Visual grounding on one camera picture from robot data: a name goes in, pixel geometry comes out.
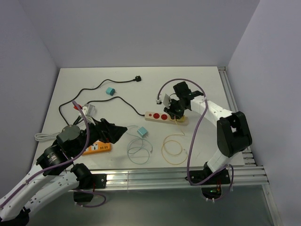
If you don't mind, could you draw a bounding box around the beige red power strip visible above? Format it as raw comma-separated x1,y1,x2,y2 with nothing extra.
144,112,189,126

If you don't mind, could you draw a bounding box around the purple cable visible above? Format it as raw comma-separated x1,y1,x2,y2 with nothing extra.
157,79,235,202
0,100,106,210

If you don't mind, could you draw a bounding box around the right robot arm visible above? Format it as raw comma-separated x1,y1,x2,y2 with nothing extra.
156,79,253,184

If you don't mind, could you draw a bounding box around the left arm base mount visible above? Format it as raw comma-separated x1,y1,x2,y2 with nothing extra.
73,174,107,204

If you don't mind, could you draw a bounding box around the white coiled cable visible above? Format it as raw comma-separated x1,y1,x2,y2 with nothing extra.
34,131,62,143

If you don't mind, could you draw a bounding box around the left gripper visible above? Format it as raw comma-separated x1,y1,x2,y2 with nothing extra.
71,115,127,156

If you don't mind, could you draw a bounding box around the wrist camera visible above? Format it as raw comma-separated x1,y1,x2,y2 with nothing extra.
156,94,171,108
73,104,95,125

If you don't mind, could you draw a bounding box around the teal charging cable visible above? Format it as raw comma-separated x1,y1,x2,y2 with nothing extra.
126,125,154,165

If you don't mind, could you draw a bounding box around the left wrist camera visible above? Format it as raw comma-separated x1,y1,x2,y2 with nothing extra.
73,104,95,125

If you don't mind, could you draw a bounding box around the black power cord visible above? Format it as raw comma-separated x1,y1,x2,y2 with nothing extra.
58,75,145,128

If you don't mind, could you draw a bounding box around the small teal plug adapter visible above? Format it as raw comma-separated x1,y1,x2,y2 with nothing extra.
105,87,116,96

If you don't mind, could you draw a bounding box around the orange power strip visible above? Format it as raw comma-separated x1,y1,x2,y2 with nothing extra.
82,141,111,155

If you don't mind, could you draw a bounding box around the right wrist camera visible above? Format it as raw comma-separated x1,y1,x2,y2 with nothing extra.
156,94,171,108

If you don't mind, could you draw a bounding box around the aluminium front rail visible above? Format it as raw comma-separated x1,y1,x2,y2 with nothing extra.
65,164,269,194

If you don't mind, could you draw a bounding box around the yellow charging cable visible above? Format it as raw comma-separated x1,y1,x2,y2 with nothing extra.
161,119,189,164

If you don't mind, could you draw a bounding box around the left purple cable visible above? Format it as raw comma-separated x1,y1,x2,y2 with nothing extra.
0,100,106,210

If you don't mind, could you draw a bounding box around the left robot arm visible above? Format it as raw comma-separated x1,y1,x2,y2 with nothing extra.
0,119,127,226

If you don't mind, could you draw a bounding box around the aluminium rail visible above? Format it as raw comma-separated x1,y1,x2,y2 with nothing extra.
218,67,257,166
65,164,269,194

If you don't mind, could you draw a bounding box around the teal charger with cable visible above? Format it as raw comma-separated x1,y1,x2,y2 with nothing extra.
137,127,148,137

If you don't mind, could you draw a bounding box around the aluminium right rail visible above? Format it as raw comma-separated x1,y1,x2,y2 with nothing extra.
218,67,257,166

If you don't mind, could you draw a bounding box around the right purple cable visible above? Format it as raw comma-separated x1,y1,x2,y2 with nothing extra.
157,79,235,202

